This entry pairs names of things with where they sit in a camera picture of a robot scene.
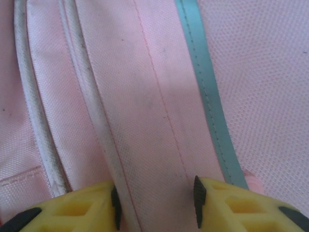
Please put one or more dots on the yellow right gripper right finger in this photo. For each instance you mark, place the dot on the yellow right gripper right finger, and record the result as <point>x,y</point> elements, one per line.
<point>241,210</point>

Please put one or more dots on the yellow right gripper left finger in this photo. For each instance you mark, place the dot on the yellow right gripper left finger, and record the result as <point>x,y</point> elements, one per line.
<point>72,210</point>

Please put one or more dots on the pink student backpack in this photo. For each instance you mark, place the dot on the pink student backpack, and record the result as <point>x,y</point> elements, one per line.
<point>154,96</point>

